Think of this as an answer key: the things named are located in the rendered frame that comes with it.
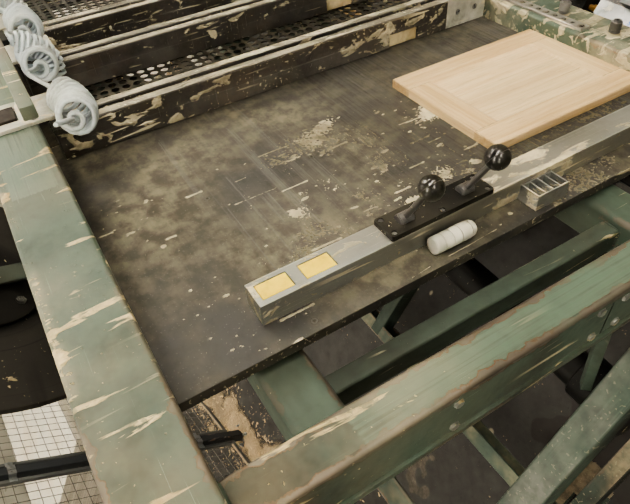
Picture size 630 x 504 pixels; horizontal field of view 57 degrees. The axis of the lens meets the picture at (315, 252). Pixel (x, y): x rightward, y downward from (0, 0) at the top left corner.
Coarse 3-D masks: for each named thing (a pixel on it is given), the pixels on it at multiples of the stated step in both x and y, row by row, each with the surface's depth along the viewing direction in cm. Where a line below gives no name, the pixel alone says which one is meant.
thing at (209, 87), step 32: (416, 0) 141; (448, 0) 139; (480, 0) 145; (0, 32) 99; (320, 32) 131; (352, 32) 130; (384, 32) 135; (416, 32) 140; (64, 64) 104; (224, 64) 122; (256, 64) 122; (288, 64) 126; (320, 64) 130; (32, 96) 109; (128, 96) 115; (160, 96) 115; (192, 96) 118; (224, 96) 122; (0, 128) 101; (96, 128) 111; (128, 128) 115
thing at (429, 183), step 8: (424, 176) 77; (432, 176) 76; (424, 184) 76; (432, 184) 75; (440, 184) 75; (424, 192) 76; (432, 192) 75; (440, 192) 76; (416, 200) 81; (424, 200) 77; (432, 200) 76; (408, 208) 84; (416, 208) 82; (400, 216) 85; (408, 216) 85; (400, 224) 86
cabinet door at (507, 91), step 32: (448, 64) 127; (480, 64) 127; (512, 64) 126; (544, 64) 125; (576, 64) 124; (608, 64) 123; (416, 96) 119; (448, 96) 117; (480, 96) 117; (512, 96) 116; (544, 96) 116; (576, 96) 114; (608, 96) 115; (480, 128) 108; (512, 128) 108; (544, 128) 109
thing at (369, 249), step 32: (608, 128) 102; (512, 160) 97; (544, 160) 97; (576, 160) 99; (512, 192) 94; (448, 224) 89; (352, 256) 83; (384, 256) 85; (288, 288) 79; (320, 288) 82
